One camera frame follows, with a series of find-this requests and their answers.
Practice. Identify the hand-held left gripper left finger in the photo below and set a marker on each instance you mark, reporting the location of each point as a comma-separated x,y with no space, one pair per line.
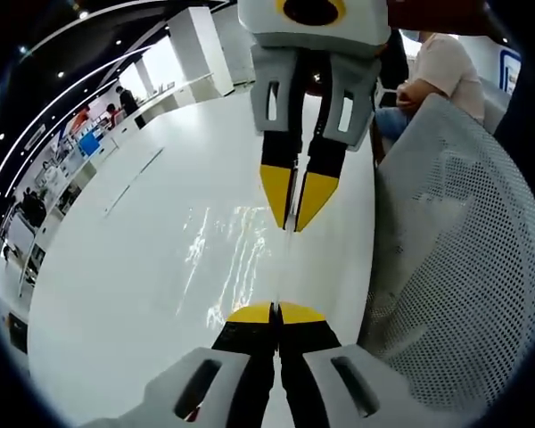
214,383

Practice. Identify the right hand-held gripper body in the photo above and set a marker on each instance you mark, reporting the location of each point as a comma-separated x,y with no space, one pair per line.
365,22

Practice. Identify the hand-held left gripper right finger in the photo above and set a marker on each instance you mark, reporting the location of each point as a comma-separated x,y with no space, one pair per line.
321,383

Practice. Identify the clear food packaging bag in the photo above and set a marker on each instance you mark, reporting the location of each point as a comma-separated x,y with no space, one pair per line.
245,254

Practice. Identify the white office counter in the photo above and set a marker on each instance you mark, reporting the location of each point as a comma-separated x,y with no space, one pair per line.
160,104

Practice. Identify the blue framed panel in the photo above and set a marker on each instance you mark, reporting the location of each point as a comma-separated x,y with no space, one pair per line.
510,71

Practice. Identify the grey mesh office chair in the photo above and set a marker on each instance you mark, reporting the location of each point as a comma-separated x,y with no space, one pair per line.
459,249

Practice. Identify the blue storage box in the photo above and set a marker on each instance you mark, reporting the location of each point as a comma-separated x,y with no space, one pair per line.
88,145

